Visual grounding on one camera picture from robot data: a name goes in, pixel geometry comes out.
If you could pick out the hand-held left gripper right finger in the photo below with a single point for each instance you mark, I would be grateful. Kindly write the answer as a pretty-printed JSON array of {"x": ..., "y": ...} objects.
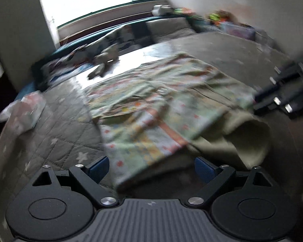
[{"x": 204, "y": 168}]

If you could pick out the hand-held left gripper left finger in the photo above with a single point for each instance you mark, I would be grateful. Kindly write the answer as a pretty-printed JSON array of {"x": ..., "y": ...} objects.
[{"x": 99, "y": 168}]

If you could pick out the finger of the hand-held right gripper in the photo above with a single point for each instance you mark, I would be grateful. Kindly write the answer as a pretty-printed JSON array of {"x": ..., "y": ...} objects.
[
  {"x": 287, "y": 73},
  {"x": 275, "y": 98}
]

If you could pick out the green orange printed garment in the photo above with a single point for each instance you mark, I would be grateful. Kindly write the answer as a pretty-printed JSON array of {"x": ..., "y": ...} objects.
[{"x": 166, "y": 98}]

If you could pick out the grey quilted star table cloth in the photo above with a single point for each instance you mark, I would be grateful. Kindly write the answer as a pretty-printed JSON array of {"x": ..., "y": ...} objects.
[{"x": 65, "y": 136}]

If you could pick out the clear plastic storage box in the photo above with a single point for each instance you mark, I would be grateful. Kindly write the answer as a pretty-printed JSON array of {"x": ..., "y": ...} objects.
[{"x": 238, "y": 30}]

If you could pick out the brown monkey plush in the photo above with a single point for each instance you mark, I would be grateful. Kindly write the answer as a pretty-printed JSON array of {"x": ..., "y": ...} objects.
[{"x": 221, "y": 17}]

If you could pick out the pink white tissue pack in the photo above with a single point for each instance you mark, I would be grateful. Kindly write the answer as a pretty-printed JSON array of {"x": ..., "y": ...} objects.
[{"x": 22, "y": 108}]

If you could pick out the white plush rabbit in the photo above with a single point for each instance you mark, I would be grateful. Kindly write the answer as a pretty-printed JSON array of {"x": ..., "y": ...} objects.
[{"x": 104, "y": 58}]

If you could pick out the small butterfly print pillow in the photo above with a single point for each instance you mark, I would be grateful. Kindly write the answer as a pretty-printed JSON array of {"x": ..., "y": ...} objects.
[{"x": 70, "y": 55}]

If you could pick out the orange green plush toy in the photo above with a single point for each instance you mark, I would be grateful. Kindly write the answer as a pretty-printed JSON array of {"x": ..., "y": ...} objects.
[{"x": 184, "y": 11}]

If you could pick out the grey pillow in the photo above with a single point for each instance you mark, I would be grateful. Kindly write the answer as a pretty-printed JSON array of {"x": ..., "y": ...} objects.
[{"x": 169, "y": 29}]

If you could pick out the teal sofa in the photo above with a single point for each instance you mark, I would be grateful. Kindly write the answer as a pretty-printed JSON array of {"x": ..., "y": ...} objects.
[{"x": 91, "y": 40}]

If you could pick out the large butterfly print pillow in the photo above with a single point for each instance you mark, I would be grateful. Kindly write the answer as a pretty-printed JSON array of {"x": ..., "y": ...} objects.
[{"x": 116, "y": 39}]

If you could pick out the black white plush panda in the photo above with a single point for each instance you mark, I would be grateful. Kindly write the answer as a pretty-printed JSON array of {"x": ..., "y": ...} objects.
[{"x": 161, "y": 9}]

